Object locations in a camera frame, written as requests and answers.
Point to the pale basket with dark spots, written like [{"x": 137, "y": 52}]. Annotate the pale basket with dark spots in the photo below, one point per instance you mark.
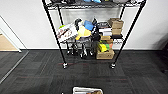
[{"x": 87, "y": 90}]

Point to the group of dark bottles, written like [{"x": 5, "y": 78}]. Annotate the group of dark bottles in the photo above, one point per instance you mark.
[{"x": 81, "y": 46}]

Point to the yellow soft toy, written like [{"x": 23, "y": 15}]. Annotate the yellow soft toy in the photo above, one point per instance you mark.
[{"x": 84, "y": 33}]

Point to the yellow-green item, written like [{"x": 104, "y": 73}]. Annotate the yellow-green item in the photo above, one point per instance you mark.
[{"x": 103, "y": 47}]

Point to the open cardboard box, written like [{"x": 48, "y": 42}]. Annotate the open cardboard box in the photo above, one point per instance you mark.
[{"x": 105, "y": 55}]

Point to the blue cap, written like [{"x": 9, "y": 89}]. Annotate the blue cap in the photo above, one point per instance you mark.
[{"x": 89, "y": 25}]

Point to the white bag with green edge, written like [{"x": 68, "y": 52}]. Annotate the white bag with green edge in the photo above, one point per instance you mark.
[{"x": 66, "y": 32}]

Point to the small black plush toy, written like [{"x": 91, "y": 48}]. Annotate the small black plush toy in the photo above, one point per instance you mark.
[{"x": 78, "y": 22}]

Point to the stack of black boxes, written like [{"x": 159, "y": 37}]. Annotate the stack of black boxes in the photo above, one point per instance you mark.
[{"x": 104, "y": 29}]

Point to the closed cardboard box stack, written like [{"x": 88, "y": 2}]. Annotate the closed cardboard box stack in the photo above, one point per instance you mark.
[{"x": 116, "y": 26}]

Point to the light blue plush toy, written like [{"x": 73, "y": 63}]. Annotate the light blue plush toy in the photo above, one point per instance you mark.
[{"x": 91, "y": 1}]

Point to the white door frame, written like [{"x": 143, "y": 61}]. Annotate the white door frame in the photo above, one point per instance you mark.
[{"x": 13, "y": 35}]

